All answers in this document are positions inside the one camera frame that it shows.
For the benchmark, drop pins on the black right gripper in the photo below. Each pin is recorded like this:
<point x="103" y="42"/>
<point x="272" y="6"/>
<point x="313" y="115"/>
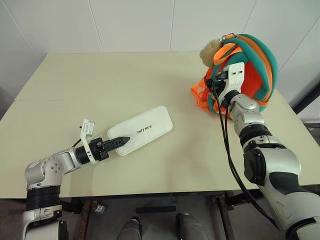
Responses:
<point x="220" y="83"/>

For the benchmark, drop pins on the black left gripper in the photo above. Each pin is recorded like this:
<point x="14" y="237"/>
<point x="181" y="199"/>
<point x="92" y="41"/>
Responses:
<point x="98" y="150"/>

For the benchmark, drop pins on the white rectangular box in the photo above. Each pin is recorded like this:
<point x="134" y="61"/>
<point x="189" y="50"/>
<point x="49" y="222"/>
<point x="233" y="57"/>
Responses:
<point x="147" y="125"/>

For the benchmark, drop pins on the orange and teal backpack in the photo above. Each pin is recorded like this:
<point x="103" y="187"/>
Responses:
<point x="260" y="62"/>

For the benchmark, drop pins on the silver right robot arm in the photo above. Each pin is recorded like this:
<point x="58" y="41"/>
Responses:
<point x="275" y="162"/>

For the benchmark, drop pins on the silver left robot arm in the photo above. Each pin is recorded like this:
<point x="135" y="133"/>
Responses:
<point x="50" y="170"/>

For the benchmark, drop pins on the beige plush backpack charm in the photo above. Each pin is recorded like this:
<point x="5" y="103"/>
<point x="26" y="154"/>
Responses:
<point x="208" y="52"/>

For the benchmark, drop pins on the small metal screws cluster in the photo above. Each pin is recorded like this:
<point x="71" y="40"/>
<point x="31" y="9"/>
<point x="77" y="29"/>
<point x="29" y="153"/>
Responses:
<point x="99" y="209"/>

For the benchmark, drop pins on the dark rounded grey shape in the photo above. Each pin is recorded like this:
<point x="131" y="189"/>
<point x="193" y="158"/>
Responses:
<point x="130" y="228"/>
<point x="191" y="226"/>

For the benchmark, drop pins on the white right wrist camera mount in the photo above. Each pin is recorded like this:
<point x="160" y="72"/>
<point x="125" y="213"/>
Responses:
<point x="235" y="75"/>

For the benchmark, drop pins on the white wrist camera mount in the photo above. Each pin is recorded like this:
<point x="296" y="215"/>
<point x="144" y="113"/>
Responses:
<point x="86" y="130"/>
<point x="235" y="75"/>

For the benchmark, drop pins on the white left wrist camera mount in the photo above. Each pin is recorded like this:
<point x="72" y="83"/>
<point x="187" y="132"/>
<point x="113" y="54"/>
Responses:
<point x="86" y="130"/>

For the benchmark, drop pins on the black metal side frame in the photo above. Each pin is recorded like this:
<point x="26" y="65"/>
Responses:
<point x="308" y="100"/>

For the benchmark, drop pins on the black metal table frame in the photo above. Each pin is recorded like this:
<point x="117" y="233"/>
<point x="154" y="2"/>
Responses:
<point x="225" y="215"/>

